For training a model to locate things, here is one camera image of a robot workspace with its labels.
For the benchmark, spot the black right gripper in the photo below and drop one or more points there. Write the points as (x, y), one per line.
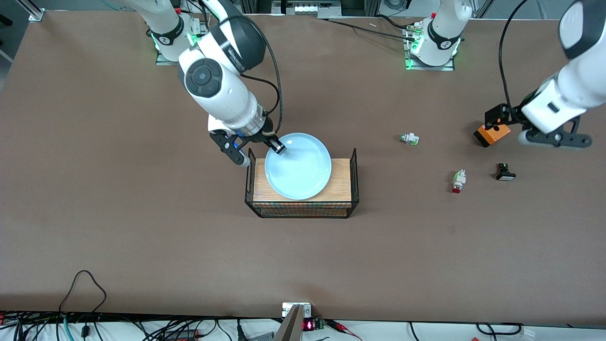
(266, 134)

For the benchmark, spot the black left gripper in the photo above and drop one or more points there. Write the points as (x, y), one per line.
(512, 115)

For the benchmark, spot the light blue plate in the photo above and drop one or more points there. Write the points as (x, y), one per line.
(298, 170)

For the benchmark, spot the red push button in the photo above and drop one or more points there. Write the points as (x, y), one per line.
(458, 181)

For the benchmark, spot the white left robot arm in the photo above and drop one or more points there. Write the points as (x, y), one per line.
(568, 85)

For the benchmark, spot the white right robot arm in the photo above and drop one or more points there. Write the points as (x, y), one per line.
(213, 80)

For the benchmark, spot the black button with white cap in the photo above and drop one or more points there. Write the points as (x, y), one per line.
(505, 174)

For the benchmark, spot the green and white push button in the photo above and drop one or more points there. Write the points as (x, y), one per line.
(410, 139)

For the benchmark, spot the white mounting plate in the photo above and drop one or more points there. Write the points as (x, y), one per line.
(289, 310)

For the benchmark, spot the orange box with black base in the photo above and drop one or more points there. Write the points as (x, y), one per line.
(494, 135)

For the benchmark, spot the wooden board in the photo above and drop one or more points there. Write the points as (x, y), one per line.
(340, 189)

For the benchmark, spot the red LED display module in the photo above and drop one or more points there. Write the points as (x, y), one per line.
(308, 325)

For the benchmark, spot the grey metal bar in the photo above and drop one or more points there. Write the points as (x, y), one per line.
(291, 329)

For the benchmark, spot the red clip lead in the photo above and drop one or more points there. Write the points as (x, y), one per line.
(338, 326)

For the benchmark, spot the black power adapter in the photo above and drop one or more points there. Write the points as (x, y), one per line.
(182, 334)

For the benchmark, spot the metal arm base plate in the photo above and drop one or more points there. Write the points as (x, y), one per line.
(165, 61)
(431, 68)

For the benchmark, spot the aluminium profile post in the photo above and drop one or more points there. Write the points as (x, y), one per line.
(34, 12)
(482, 7)

